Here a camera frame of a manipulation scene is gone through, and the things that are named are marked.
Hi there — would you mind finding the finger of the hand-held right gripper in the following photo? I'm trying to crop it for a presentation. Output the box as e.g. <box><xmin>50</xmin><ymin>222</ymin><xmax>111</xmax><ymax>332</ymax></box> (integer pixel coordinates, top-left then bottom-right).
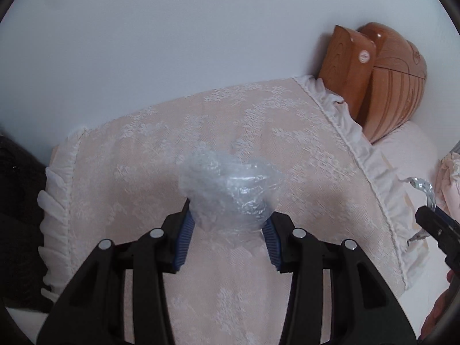
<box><xmin>415</xmin><ymin>206</ymin><xmax>460</xmax><ymax>270</ymax></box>

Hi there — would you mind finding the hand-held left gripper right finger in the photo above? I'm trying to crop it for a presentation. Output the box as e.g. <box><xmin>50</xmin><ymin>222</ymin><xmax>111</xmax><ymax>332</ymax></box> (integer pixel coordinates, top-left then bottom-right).
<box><xmin>262</xmin><ymin>211</ymin><xmax>419</xmax><ymax>345</ymax></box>

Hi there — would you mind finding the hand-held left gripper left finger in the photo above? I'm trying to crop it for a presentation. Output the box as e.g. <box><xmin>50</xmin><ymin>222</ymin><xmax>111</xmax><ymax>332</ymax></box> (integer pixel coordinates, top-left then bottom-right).
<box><xmin>36</xmin><ymin>199</ymin><xmax>196</xmax><ymax>345</ymax></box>

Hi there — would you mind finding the small foil wrapper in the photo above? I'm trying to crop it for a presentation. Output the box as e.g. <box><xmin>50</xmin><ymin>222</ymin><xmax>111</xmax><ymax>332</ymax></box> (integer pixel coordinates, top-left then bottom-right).
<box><xmin>404</xmin><ymin>176</ymin><xmax>438</xmax><ymax>247</ymax></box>

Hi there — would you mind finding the clear plastic bag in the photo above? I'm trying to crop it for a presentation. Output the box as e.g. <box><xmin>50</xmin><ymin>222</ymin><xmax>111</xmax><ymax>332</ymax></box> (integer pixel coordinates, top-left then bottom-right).
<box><xmin>179</xmin><ymin>151</ymin><xmax>283</xmax><ymax>236</ymax></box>

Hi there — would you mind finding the person's right hand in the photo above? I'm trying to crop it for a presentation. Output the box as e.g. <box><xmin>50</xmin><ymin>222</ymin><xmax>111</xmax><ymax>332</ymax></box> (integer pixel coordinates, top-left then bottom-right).
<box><xmin>421</xmin><ymin>269</ymin><xmax>457</xmax><ymax>341</ymax></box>

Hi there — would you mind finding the pink folded blanket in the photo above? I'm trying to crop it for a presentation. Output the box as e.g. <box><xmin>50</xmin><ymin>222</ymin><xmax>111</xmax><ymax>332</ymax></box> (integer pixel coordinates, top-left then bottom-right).
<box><xmin>435</xmin><ymin>151</ymin><xmax>460</xmax><ymax>216</ymax></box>

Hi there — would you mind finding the white bed quilt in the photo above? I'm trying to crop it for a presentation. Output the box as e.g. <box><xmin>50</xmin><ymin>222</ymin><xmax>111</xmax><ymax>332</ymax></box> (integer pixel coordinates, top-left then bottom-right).
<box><xmin>370</xmin><ymin>120</ymin><xmax>460</xmax><ymax>331</ymax></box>

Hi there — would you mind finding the pink lace pillow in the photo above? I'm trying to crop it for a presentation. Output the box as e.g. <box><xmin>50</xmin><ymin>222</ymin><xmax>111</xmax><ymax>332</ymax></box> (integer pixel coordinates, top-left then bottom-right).
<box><xmin>37</xmin><ymin>75</ymin><xmax>430</xmax><ymax>345</ymax></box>

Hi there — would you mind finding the wooden bed headboard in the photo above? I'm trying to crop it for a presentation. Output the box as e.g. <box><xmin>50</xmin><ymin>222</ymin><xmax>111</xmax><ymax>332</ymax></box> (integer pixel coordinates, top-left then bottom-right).
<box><xmin>316</xmin><ymin>22</ymin><xmax>428</xmax><ymax>144</ymax></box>

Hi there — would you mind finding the dark cloth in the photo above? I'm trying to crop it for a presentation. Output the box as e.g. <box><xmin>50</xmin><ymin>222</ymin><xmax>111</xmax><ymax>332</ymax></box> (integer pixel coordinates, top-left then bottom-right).
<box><xmin>0</xmin><ymin>126</ymin><xmax>54</xmax><ymax>313</ymax></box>

